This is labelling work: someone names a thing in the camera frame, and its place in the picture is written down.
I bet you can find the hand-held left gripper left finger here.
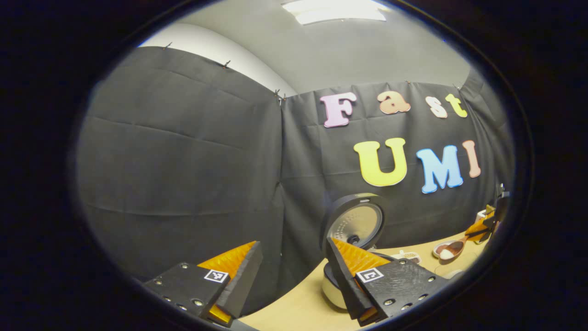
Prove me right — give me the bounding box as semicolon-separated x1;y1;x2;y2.
142;241;263;328

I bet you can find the ceiling light panel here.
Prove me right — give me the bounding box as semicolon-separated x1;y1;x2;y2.
282;0;387;25

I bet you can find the dark wooden spoon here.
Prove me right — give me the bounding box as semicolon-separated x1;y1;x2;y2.
439;229;484;262

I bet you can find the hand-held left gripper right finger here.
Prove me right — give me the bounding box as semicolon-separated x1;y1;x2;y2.
325;237;451;327

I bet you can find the grey rice cooker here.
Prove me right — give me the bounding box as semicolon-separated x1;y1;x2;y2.
320;193;400;310

